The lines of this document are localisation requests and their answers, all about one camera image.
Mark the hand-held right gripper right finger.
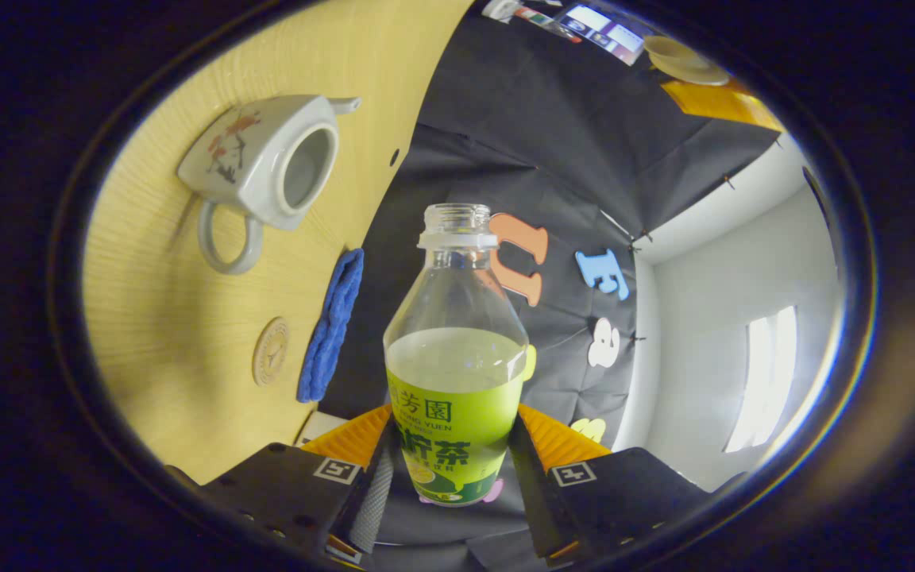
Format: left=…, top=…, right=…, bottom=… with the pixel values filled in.
left=508, top=403, right=717, bottom=561

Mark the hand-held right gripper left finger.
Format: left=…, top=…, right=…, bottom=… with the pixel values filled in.
left=164, top=404, right=396, bottom=561

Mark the green label water bottle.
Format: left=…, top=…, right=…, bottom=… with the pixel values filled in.
left=383, top=203, right=531, bottom=507

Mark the round brown coaster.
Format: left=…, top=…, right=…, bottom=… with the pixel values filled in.
left=252, top=317, right=290, bottom=387

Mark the blue towel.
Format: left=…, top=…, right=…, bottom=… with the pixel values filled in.
left=296, top=248, right=365, bottom=404

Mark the ceiling light panel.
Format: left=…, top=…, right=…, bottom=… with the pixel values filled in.
left=724, top=306, right=798, bottom=454

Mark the orange wooden panel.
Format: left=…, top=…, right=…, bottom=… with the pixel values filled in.
left=660, top=78, right=784, bottom=132

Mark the computer monitor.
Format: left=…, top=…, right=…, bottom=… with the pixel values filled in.
left=557, top=4, right=649, bottom=66

